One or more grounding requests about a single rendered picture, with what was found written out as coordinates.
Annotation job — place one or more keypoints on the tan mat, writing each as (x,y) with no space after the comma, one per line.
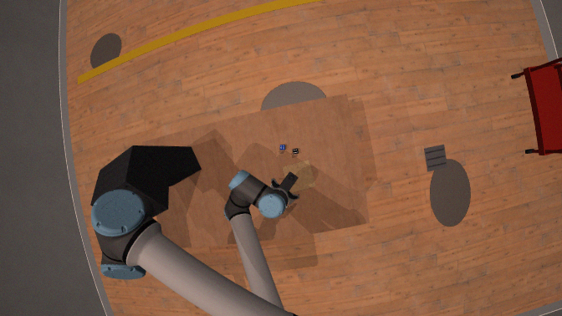
(304,173)

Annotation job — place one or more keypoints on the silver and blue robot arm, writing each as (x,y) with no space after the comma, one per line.
(125,228)

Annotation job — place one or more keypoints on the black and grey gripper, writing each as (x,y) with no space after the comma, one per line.
(291,195)

